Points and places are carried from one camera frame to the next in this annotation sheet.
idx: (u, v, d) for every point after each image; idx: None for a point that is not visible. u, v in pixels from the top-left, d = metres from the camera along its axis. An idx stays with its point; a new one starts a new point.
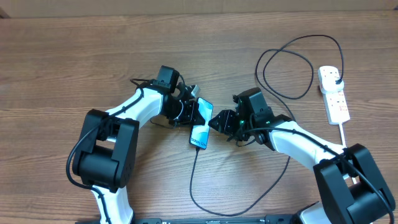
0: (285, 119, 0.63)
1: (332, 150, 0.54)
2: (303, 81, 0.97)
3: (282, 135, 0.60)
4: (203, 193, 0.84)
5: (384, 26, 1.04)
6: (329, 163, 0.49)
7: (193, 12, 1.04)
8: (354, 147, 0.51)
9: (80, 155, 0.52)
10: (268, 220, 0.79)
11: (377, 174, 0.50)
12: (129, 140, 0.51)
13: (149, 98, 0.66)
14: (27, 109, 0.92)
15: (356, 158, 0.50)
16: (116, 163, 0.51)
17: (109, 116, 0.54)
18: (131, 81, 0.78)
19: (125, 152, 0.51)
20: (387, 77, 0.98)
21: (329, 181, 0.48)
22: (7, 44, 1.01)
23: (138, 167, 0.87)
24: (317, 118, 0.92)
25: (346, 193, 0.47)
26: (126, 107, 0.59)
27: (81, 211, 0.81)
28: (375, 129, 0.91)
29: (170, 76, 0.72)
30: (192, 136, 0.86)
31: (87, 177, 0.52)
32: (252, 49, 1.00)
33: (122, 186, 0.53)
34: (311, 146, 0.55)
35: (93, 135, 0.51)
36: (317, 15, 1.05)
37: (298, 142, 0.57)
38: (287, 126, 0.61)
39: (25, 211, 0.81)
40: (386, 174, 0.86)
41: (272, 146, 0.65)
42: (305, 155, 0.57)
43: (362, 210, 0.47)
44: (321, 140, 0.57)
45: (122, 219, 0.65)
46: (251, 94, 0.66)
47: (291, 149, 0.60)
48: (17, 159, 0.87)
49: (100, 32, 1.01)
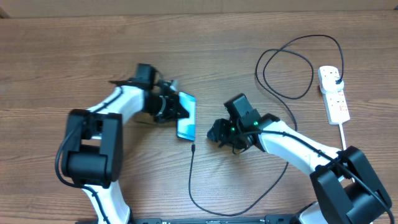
0: (273, 119, 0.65)
1: (326, 154, 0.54)
2: (303, 81, 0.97)
3: (271, 139, 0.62)
4: (203, 193, 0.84)
5: (384, 26, 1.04)
6: (325, 170, 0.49)
7: (193, 12, 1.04)
8: (349, 151, 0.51)
9: (67, 155, 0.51)
10: (268, 220, 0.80)
11: (371, 175, 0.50)
12: (114, 134, 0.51)
13: (128, 92, 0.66)
14: (27, 109, 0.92)
15: (351, 162, 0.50)
16: (105, 158, 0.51)
17: (91, 114, 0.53)
18: (111, 81, 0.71)
19: (111, 147, 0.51)
20: (387, 77, 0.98)
21: (327, 189, 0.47)
22: (7, 44, 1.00)
23: (138, 167, 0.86)
24: (317, 118, 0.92)
25: (344, 198, 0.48)
26: (107, 104, 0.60)
27: (82, 211, 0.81)
28: (375, 129, 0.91)
29: (148, 73, 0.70)
30: (179, 129, 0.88)
31: (77, 176, 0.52)
32: (252, 49, 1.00)
33: (114, 180, 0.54)
34: (304, 151, 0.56)
35: (77, 133, 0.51)
36: (317, 15, 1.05)
37: (291, 146, 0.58)
38: (274, 127, 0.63)
39: (25, 211, 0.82)
40: (385, 175, 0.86)
41: (261, 147, 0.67)
42: (298, 160, 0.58)
43: (359, 211, 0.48)
44: (314, 143, 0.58)
45: (120, 216, 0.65)
46: (234, 99, 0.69)
47: (282, 151, 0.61)
48: (17, 159, 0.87)
49: (100, 32, 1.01)
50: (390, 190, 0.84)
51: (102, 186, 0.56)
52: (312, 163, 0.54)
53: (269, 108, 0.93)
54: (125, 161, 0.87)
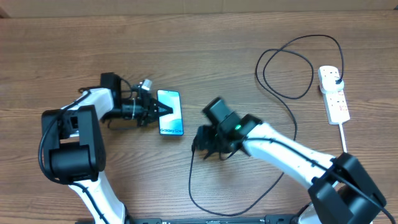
0: (256, 121, 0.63)
1: (321, 165, 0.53)
2: (303, 81, 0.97)
3: (257, 145, 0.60)
4: (203, 193, 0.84)
5: (384, 26, 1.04)
6: (321, 183, 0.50)
7: (193, 12, 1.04)
8: (342, 158, 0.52)
9: (49, 155, 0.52)
10: (268, 219, 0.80)
11: (367, 180, 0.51)
12: (91, 124, 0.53)
13: (96, 93, 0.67)
14: (27, 109, 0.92)
15: (347, 170, 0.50)
16: (86, 149, 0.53)
17: (62, 112, 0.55)
18: (79, 91, 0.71)
19: (91, 136, 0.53)
20: (387, 76, 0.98)
21: (326, 201, 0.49)
22: (6, 43, 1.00)
23: (138, 167, 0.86)
24: (317, 118, 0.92)
25: (342, 207, 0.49)
26: (77, 102, 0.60)
27: (82, 211, 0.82)
28: (375, 129, 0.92)
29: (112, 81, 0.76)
30: (160, 127, 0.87)
31: (63, 173, 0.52)
32: (252, 49, 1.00)
33: (101, 170, 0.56)
34: (295, 160, 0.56)
35: (53, 130, 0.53)
36: (317, 15, 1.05)
37: (283, 157, 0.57)
38: (260, 132, 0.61)
39: (25, 211, 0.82)
40: (386, 173, 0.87)
41: (245, 150, 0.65)
42: (290, 170, 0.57)
43: (358, 218, 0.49)
44: (305, 150, 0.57)
45: (115, 213, 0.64)
46: (212, 105, 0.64)
47: (268, 157, 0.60)
48: (17, 159, 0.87)
49: (100, 32, 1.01)
50: (390, 190, 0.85)
51: (90, 180, 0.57)
52: (306, 175, 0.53)
53: (269, 108, 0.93)
54: (125, 161, 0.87)
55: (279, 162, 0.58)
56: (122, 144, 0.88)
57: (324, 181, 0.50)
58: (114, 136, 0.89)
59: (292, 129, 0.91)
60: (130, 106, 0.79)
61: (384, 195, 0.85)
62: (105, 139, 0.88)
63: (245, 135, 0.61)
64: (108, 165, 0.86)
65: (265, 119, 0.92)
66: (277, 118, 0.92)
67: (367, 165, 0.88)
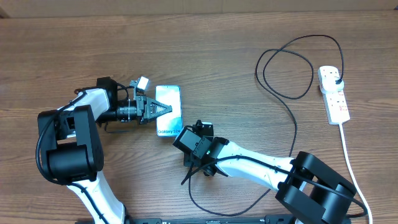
0: (222, 142, 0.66)
1: (283, 169, 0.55)
2: (303, 81, 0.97)
3: (227, 165, 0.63)
4: (203, 193, 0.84)
5: (384, 26, 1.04)
6: (287, 186, 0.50)
7: (192, 12, 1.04)
8: (301, 158, 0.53)
9: (46, 156, 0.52)
10: (268, 219, 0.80)
11: (330, 173, 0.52)
12: (87, 123, 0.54)
13: (92, 93, 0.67)
14: (27, 109, 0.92)
15: (308, 169, 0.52)
16: (84, 149, 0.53)
17: (58, 112, 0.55)
18: (75, 92, 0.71)
19: (88, 135, 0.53)
20: (387, 76, 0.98)
21: (296, 205, 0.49)
22: (6, 44, 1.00)
23: (138, 167, 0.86)
24: (316, 117, 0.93)
25: (314, 205, 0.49)
26: (73, 102, 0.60)
27: (82, 211, 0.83)
28: (375, 129, 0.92)
29: (107, 82, 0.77)
30: (158, 128, 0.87)
31: (61, 173, 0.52)
32: (252, 49, 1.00)
33: (99, 170, 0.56)
34: (262, 170, 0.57)
35: (50, 130, 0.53)
36: (317, 15, 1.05)
37: (250, 168, 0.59)
38: (227, 153, 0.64)
39: (25, 211, 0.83)
40: (387, 174, 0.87)
41: (222, 173, 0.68)
42: (260, 179, 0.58)
43: (332, 212, 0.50)
44: (267, 158, 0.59)
45: (115, 213, 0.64)
46: (180, 137, 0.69)
47: (242, 173, 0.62)
48: (17, 159, 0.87)
49: (100, 32, 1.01)
50: (390, 190, 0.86)
51: (89, 180, 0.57)
52: (273, 182, 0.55)
53: (269, 108, 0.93)
54: (125, 161, 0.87)
55: (251, 176, 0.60)
56: (122, 144, 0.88)
57: (290, 185, 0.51)
58: (114, 136, 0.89)
59: (292, 129, 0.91)
60: (124, 108, 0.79)
61: (384, 195, 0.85)
62: (105, 139, 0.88)
63: (216, 158, 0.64)
64: (108, 165, 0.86)
65: (265, 119, 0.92)
66: (276, 117, 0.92)
67: (367, 165, 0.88)
